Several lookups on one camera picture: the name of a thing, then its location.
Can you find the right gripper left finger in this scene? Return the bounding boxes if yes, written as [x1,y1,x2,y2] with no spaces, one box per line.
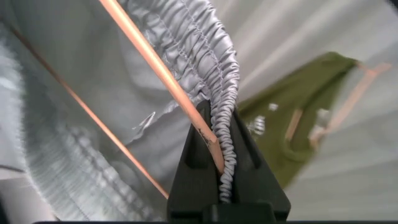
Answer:
[167,100,223,222]

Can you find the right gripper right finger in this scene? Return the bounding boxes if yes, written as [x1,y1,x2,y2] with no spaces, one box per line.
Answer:
[231,107,292,222]

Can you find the green shirt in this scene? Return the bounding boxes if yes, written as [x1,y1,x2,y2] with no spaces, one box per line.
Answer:
[238,51,358,189]

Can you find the pink clothes hanger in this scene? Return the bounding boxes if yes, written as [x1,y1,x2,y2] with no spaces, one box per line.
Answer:
[284,62,392,150]
[9,0,225,200]

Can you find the pale grey shorts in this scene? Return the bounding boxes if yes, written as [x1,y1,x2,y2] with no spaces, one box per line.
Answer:
[0,0,241,222]

